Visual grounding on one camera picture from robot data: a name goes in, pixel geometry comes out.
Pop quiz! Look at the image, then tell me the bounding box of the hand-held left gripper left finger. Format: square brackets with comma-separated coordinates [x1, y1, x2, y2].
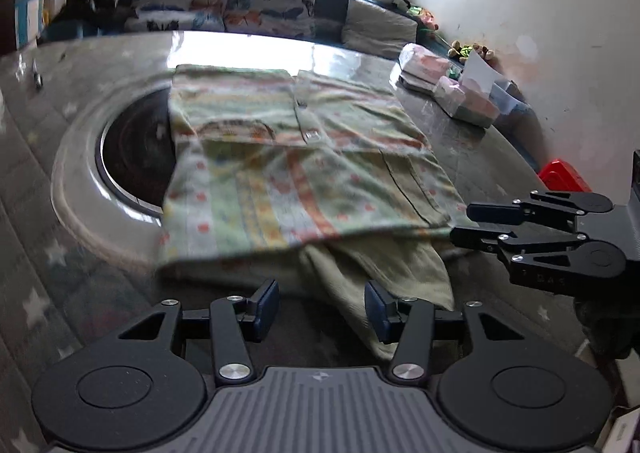
[117, 278, 281, 389]

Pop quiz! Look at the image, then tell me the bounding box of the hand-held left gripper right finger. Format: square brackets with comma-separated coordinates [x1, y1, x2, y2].
[364, 280, 526, 389]

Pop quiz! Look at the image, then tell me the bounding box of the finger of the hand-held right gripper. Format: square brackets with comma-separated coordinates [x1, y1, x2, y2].
[466, 190, 591, 235]
[449, 226, 590, 272]

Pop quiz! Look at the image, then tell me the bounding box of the green patterned shirt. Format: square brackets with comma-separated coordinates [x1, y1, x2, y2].
[155, 64, 481, 364]

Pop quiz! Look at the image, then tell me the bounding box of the red plastic stool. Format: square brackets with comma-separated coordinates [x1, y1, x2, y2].
[537, 159, 594, 194]

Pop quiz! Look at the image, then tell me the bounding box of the pink and green tissue pack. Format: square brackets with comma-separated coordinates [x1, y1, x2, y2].
[434, 76, 501, 129]

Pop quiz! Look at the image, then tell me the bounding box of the white paper sheet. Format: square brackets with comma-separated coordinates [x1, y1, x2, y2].
[459, 53, 501, 95]

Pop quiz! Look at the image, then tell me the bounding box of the pile of small colourful toys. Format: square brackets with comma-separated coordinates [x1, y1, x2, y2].
[447, 40, 496, 66]

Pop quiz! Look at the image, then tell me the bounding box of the black round induction cooktop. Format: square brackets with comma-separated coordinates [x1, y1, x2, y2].
[95, 88, 178, 225]

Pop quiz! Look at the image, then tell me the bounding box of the grey cushion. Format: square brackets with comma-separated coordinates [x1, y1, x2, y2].
[341, 0, 419, 59]

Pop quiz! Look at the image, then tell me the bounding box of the teal sofa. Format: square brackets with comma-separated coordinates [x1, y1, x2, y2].
[40, 0, 451, 59]

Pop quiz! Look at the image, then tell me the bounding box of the blue and white cabinet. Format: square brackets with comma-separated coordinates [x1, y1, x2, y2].
[15, 0, 49, 50]

